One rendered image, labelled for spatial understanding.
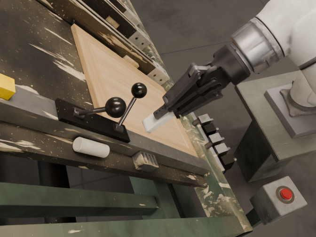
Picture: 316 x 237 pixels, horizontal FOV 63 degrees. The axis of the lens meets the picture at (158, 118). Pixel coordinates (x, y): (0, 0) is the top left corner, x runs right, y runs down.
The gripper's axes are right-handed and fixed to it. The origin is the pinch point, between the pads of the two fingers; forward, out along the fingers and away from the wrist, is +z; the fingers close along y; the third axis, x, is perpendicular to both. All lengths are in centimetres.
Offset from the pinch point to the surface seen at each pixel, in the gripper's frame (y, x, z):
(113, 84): 11.2, 27.9, 14.0
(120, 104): -12.8, -1.5, 0.1
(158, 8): 169, 241, 9
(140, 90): -1.0, 8.1, 0.7
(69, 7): -3, 52, 11
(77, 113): -12.6, 3.8, 9.8
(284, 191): 65, -16, -7
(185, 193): 117, 16, 52
